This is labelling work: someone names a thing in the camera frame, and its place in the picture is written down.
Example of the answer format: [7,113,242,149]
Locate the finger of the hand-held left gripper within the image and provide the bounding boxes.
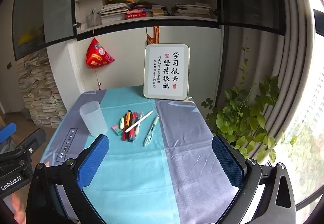
[0,128,47,177]
[0,123,17,143]

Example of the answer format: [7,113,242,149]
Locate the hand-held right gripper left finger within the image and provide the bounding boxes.
[26,134,110,224]

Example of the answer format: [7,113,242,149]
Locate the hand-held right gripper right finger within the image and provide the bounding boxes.
[212,134,297,224]

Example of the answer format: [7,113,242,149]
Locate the slim red pen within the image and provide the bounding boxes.
[123,113,137,141]

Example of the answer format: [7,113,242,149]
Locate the translucent white plastic cup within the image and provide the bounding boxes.
[79,101,109,137]

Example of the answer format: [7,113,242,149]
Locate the clear gel pens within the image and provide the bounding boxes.
[131,113,143,142]

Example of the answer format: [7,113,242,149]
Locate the red gel pen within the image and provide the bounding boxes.
[129,112,140,141]

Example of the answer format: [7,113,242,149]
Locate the orange black pen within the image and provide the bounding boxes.
[124,110,132,136]

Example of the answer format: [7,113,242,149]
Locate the clear transparent pen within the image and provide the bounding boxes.
[134,112,144,138]

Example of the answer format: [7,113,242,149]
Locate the white pen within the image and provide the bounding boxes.
[125,110,154,132]

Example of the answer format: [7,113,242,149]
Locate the grey green gel pen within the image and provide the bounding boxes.
[143,115,160,147]

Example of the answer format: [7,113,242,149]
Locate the person's left hand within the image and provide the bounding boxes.
[11,192,26,224]

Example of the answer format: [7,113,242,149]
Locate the large pile of paper booklets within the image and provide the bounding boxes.
[16,49,67,130]

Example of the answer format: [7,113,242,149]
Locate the green leafy plant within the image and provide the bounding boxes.
[201,46,299,164]

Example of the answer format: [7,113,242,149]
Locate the blue grey patterned tablecloth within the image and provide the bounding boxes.
[40,85,241,224]

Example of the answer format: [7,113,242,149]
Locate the window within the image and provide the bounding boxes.
[276,0,324,212]

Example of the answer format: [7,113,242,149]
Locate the red pyramid hanging ornament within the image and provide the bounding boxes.
[85,37,115,91]

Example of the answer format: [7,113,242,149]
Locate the framed calligraphy sign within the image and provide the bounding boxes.
[143,43,191,101]

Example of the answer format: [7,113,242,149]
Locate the tall stack of worn booklets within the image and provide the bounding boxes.
[99,3,132,24]

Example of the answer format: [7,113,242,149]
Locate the red hardcover book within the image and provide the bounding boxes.
[125,4,152,19]

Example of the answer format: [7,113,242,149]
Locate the wide stack of worn books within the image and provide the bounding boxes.
[173,3,213,17]

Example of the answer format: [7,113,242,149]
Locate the small stack of dark books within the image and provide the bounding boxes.
[151,5,169,17]

